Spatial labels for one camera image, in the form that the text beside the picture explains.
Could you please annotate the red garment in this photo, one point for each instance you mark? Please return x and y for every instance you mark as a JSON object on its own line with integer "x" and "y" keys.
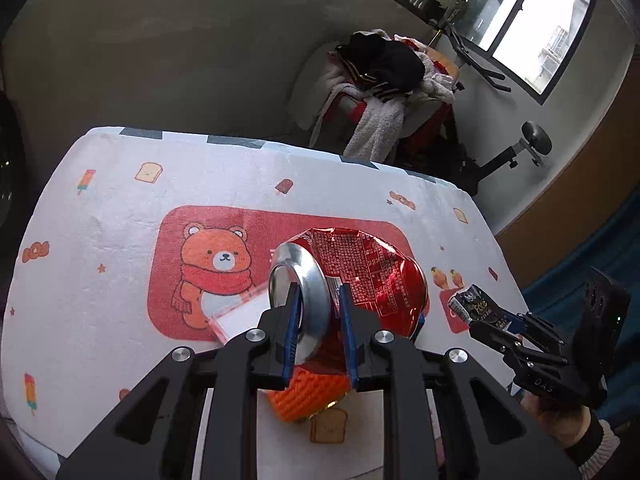
{"x": 430, "y": 120}

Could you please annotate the person's right forearm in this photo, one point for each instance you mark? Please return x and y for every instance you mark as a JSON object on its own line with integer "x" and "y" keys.
{"x": 595, "y": 442}

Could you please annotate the person's right hand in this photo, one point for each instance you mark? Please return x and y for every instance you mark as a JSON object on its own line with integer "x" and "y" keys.
{"x": 555, "y": 417}

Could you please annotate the black jacket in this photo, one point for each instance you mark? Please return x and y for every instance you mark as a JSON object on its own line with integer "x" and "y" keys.
{"x": 385, "y": 65}

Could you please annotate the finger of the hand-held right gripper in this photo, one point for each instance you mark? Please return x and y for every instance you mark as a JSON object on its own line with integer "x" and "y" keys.
{"x": 530, "y": 332}
{"x": 495, "y": 340}

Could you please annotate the sliding window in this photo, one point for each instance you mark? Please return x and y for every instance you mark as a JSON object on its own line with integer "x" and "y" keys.
{"x": 535, "y": 25}

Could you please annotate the crushed red can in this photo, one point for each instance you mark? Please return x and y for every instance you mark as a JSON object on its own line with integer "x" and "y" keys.
{"x": 380, "y": 280}

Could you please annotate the dark snack wrapper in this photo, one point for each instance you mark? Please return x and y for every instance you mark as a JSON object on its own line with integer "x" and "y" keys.
{"x": 472, "y": 305}

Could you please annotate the blue cloth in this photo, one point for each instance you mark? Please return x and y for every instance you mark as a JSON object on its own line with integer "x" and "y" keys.
{"x": 600, "y": 245}

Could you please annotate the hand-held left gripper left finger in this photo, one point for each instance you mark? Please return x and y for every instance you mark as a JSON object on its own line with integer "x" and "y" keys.
{"x": 292, "y": 325}

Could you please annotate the clear plastic packet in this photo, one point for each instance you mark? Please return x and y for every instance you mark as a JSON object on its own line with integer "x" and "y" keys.
{"x": 235, "y": 320}

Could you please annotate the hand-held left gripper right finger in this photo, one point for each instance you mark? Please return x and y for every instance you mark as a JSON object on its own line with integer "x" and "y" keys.
{"x": 350, "y": 332}

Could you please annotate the beige chair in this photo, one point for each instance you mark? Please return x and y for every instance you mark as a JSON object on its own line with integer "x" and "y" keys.
{"x": 305, "y": 95}

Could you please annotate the wooden door panel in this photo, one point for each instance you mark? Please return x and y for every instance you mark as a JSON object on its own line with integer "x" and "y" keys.
{"x": 590, "y": 175}

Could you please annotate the orange foam net sleeve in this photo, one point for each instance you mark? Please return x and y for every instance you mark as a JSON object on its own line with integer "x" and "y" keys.
{"x": 305, "y": 392}

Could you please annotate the white fleece robe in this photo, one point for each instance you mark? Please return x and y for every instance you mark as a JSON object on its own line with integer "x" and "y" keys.
{"x": 375, "y": 125}

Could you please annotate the black exercise bike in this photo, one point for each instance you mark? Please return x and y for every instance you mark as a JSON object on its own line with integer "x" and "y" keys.
{"x": 500, "y": 160}

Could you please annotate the printed cartoon blanket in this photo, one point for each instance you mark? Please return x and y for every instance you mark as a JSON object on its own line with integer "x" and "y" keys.
{"x": 125, "y": 185}

